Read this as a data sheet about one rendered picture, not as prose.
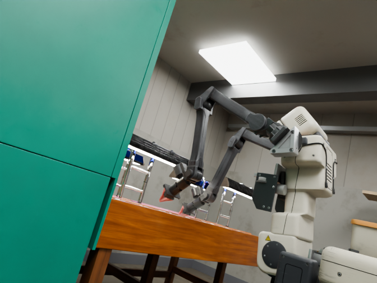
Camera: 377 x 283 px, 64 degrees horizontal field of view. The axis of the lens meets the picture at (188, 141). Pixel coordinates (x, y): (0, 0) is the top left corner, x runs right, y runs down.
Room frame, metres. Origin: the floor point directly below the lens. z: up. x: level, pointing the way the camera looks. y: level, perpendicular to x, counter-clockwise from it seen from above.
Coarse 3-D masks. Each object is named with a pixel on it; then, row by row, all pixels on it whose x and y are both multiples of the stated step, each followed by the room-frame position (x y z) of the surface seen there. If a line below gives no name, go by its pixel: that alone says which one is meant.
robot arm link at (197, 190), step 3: (198, 186) 1.91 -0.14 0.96; (192, 189) 1.91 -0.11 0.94; (195, 189) 1.90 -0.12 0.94; (198, 189) 1.90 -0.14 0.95; (201, 189) 1.91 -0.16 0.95; (192, 192) 1.91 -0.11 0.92; (195, 192) 1.90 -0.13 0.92; (198, 192) 1.90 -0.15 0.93; (201, 192) 1.89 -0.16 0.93; (192, 195) 1.92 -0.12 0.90; (195, 195) 1.89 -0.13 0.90; (201, 195) 1.85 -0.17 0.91; (204, 195) 1.83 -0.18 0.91; (207, 195) 1.82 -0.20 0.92; (201, 198) 1.84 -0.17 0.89; (204, 198) 1.82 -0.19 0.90; (204, 201) 1.86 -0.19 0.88
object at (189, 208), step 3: (192, 201) 1.91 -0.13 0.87; (183, 204) 1.92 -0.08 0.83; (186, 204) 1.93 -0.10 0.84; (189, 204) 1.91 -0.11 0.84; (192, 204) 1.89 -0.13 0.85; (186, 207) 1.92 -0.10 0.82; (189, 207) 1.91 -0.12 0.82; (192, 207) 1.90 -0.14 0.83; (195, 207) 1.89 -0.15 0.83; (183, 210) 1.91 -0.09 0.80; (186, 210) 1.91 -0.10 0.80; (189, 210) 1.92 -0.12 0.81; (192, 210) 1.91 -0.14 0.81; (192, 213) 1.94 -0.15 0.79; (195, 213) 1.96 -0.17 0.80
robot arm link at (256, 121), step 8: (200, 96) 1.48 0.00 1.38; (208, 96) 1.44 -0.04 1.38; (216, 96) 1.42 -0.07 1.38; (224, 96) 1.39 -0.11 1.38; (208, 104) 1.48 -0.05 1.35; (224, 104) 1.38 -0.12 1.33; (232, 104) 1.35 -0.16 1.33; (240, 104) 1.33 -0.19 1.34; (232, 112) 1.34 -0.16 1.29; (240, 112) 1.31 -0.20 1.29; (248, 112) 1.28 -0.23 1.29; (248, 120) 1.24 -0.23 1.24; (256, 120) 1.21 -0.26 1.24; (264, 120) 1.19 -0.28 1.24; (256, 128) 1.21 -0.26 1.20; (264, 136) 1.27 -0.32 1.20
